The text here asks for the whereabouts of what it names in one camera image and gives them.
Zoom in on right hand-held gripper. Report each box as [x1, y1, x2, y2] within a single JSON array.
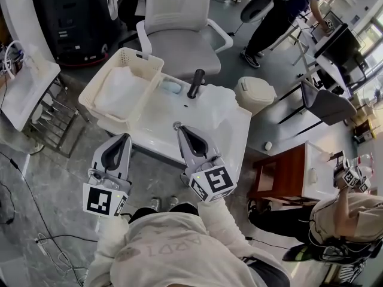
[[176, 125, 238, 203]]

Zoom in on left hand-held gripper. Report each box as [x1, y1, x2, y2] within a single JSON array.
[[83, 133, 133, 218]]

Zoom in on white cloth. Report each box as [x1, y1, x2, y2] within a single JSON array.
[[199, 84, 239, 130], [94, 66, 147, 121]]

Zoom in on cream plastic laundry basket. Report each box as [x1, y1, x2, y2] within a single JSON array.
[[78, 47, 165, 131]]

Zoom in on person's left forearm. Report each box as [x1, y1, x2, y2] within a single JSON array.
[[95, 212, 131, 259]]

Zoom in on person's right forearm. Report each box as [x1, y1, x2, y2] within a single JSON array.
[[196, 197, 249, 245]]

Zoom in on white washbasin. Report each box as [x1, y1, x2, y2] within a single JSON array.
[[127, 72, 253, 173]]

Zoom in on person's legs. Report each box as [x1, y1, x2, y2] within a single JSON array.
[[130, 201, 200, 221]]

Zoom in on pale blue soap bar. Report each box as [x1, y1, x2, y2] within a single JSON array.
[[162, 81, 182, 94]]

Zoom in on beige pedal trash bin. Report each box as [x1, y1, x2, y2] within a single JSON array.
[[233, 76, 278, 116]]

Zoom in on brown wooden cabinet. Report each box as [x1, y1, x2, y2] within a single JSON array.
[[248, 143, 318, 204]]

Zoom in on white grey office chair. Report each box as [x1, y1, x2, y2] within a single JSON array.
[[136, 0, 234, 82]]

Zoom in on person's cream sweatshirt torso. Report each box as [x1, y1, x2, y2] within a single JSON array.
[[85, 210, 291, 287]]

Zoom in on white cabinet basin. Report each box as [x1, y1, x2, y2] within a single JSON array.
[[300, 141, 348, 201]]

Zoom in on small black faucet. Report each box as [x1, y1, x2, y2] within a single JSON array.
[[327, 150, 346, 164]]

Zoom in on dark grey black-legged chair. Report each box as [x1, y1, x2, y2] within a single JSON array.
[[278, 79, 358, 137]]

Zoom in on black waist bag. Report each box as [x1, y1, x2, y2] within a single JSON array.
[[242, 257, 291, 287]]

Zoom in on tall black machine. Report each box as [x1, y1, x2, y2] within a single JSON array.
[[29, 0, 123, 68]]

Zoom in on white curved faucet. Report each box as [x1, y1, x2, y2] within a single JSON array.
[[1, 39, 24, 79]]

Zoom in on white desk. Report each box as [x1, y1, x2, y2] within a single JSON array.
[[291, 19, 369, 95]]

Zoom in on clear plastic water jug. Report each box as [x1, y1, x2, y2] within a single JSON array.
[[355, 155, 375, 173]]

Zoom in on black and yellow case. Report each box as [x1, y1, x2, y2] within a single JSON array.
[[354, 120, 378, 143]]

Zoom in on black computer monitor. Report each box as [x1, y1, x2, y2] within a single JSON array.
[[312, 23, 364, 60]]

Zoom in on black floor cable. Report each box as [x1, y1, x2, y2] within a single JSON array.
[[245, 236, 291, 251], [0, 151, 99, 280]]

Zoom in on white floor cable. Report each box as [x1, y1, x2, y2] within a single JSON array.
[[34, 233, 87, 283]]

